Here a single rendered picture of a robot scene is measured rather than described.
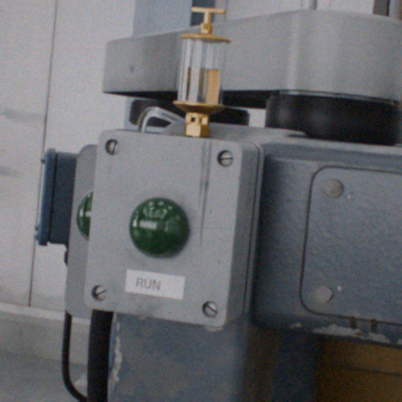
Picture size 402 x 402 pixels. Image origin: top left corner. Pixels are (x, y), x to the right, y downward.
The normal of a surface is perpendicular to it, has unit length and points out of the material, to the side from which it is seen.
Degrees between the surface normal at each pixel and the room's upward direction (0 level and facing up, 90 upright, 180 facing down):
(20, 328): 90
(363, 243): 90
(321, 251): 90
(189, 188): 90
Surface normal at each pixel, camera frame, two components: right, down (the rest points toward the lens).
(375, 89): 0.50, 0.09
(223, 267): -0.29, 0.02
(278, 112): -0.85, -0.06
